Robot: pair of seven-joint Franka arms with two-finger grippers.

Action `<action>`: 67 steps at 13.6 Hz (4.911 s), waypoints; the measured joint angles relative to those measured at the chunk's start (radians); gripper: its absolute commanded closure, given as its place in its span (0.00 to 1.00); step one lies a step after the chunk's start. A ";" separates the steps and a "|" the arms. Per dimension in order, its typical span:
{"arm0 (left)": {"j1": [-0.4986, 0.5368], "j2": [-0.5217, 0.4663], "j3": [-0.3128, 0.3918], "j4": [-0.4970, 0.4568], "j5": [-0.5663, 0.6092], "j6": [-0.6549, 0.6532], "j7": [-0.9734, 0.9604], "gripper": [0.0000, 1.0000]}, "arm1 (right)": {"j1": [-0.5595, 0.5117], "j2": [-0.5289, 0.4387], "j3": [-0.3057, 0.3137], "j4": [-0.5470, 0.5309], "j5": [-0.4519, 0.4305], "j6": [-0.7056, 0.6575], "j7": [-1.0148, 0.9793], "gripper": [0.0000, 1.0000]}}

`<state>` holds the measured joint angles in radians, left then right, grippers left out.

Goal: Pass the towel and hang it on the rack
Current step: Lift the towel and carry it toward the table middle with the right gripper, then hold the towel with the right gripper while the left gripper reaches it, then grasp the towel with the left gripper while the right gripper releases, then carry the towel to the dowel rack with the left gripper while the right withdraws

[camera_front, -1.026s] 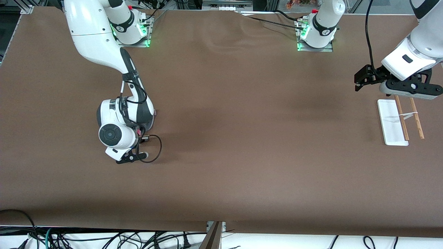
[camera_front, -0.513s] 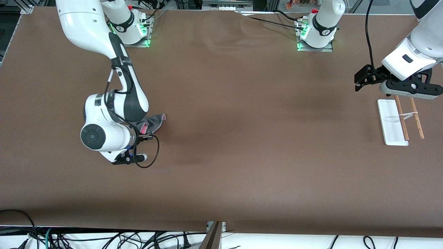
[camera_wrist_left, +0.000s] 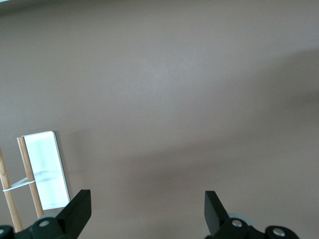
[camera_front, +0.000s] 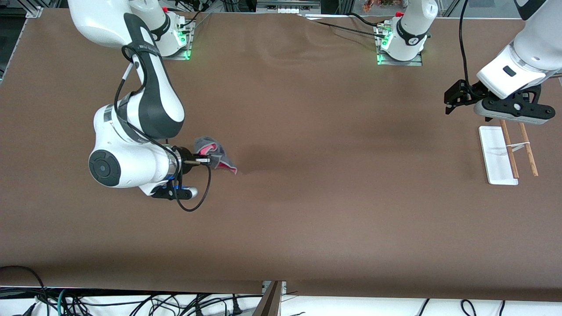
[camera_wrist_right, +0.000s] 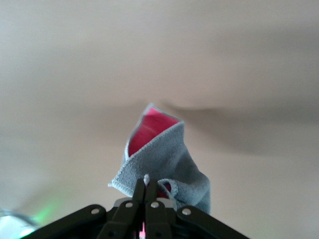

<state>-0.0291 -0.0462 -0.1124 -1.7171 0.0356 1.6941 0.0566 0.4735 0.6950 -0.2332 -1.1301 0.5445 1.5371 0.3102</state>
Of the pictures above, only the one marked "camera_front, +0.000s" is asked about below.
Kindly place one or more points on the wooden beam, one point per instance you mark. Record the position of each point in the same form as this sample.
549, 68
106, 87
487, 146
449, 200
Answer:
268, 303

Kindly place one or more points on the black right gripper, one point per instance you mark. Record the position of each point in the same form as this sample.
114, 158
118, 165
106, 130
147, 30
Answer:
184, 157

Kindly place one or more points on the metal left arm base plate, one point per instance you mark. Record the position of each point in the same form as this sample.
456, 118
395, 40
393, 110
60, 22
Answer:
412, 62

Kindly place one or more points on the aluminium frame profile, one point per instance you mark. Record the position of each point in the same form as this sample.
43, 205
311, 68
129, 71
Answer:
34, 12

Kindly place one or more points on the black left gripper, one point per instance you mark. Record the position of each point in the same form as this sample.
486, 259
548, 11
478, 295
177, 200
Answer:
470, 93

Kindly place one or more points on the red and grey towel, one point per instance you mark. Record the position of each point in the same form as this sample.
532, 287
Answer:
217, 153

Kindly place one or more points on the white power strip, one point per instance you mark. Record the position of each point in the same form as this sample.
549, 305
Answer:
287, 6

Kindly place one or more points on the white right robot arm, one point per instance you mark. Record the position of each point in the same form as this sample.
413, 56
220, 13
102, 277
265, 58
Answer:
131, 162

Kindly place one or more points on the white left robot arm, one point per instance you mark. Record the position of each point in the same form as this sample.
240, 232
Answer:
535, 44

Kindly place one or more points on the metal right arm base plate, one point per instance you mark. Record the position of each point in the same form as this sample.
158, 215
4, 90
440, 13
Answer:
186, 44

